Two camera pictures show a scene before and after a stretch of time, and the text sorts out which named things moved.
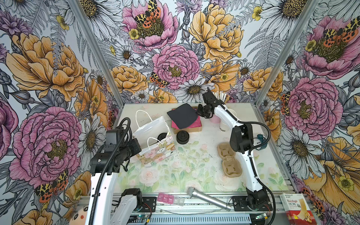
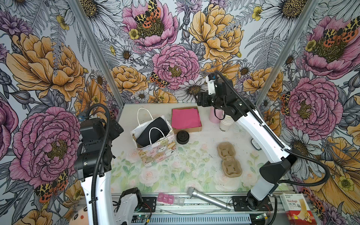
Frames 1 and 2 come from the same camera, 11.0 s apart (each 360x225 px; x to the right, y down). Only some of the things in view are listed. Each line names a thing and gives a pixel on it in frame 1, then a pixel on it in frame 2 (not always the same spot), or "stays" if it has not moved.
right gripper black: x=198 y=111 → x=203 y=96
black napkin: x=183 y=115 → x=143 y=139
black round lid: x=182 y=137 stays
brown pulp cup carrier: x=231 y=167 stays
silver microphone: x=192 y=192 stays
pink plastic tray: x=176 y=200 stays
